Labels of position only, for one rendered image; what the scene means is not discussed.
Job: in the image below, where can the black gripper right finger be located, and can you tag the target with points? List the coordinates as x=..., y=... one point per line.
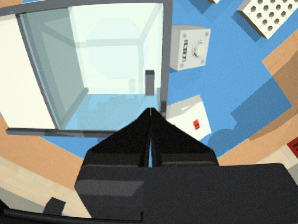
x=176, y=148

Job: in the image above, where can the blue bench mat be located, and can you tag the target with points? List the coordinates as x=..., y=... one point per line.
x=239, y=94

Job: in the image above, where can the white block with rows of round holes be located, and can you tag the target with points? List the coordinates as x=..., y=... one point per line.
x=190, y=116

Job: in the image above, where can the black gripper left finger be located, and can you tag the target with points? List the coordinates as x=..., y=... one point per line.
x=129, y=145

